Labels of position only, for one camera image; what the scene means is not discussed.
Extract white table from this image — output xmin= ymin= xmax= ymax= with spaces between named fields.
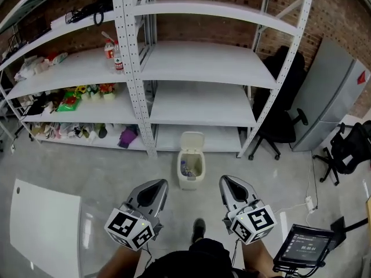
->
xmin=9 ymin=178 xmax=83 ymax=278

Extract pile of white packets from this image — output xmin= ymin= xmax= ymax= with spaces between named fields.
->
xmin=14 ymin=52 xmax=69 ymax=82

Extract black mesh office chair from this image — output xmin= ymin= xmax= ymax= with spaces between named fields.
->
xmin=312 ymin=122 xmax=371 ymax=186

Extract green packet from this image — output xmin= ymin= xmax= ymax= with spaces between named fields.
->
xmin=56 ymin=96 xmax=82 ymax=112

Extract person's left forearm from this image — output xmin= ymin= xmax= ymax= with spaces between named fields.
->
xmin=97 ymin=243 xmax=146 ymax=278

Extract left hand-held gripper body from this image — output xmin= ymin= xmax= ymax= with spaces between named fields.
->
xmin=104 ymin=179 xmax=169 ymax=252

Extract clear plastic bottle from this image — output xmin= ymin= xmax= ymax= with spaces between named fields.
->
xmin=180 ymin=160 xmax=201 ymax=177

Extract black monitor screen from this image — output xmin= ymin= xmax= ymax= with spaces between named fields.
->
xmin=272 ymin=224 xmax=345 ymax=273

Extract pile of assorted goods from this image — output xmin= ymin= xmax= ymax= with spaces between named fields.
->
xmin=28 ymin=122 xmax=122 ymax=144

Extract person's right forearm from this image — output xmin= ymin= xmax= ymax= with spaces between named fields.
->
xmin=242 ymin=237 xmax=276 ymax=278

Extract potted white flowers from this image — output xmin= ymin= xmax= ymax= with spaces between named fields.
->
xmin=88 ymin=84 xmax=101 ymax=100

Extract white power cable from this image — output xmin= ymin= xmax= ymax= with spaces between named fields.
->
xmin=274 ymin=152 xmax=318 ymax=217

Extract potted sunflowers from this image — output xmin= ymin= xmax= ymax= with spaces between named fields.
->
xmin=74 ymin=85 xmax=89 ymax=100

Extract empty white metal rack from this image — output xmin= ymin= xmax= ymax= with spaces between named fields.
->
xmin=123 ymin=0 xmax=316 ymax=159

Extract grey refrigerator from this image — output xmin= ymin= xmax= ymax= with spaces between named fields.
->
xmin=291 ymin=36 xmax=371 ymax=153

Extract potted red flowers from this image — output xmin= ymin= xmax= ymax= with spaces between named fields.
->
xmin=99 ymin=82 xmax=117 ymax=100

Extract black bag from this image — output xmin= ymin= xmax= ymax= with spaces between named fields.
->
xmin=21 ymin=93 xmax=49 ymax=116

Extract bundle of black cables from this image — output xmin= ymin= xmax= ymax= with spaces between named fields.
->
xmin=65 ymin=0 xmax=114 ymax=27

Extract person's black shorts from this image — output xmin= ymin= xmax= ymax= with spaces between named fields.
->
xmin=144 ymin=237 xmax=241 ymax=278

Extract purple cloth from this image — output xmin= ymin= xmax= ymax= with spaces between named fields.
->
xmin=117 ymin=125 xmax=139 ymax=149

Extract cream pedal trash bin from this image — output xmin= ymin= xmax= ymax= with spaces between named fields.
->
xmin=177 ymin=151 xmax=206 ymax=191

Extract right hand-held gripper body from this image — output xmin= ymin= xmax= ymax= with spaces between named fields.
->
xmin=219 ymin=174 xmax=278 ymax=245

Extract person's right shoe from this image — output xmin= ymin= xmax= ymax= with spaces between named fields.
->
xmin=191 ymin=218 xmax=206 ymax=242

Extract white plastic bin lid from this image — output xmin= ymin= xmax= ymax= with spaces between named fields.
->
xmin=180 ymin=131 xmax=205 ymax=156

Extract black floor stand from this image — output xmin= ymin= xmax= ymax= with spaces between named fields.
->
xmin=330 ymin=216 xmax=371 ymax=237

